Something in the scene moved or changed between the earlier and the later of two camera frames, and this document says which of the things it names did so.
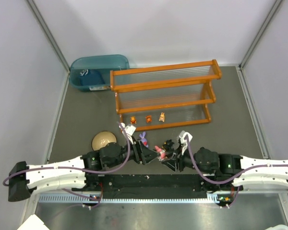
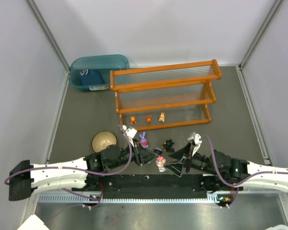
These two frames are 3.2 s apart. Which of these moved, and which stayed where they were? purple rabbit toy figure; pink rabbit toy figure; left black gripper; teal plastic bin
Moved: pink rabbit toy figure
Stayed: teal plastic bin; left black gripper; purple rabbit toy figure
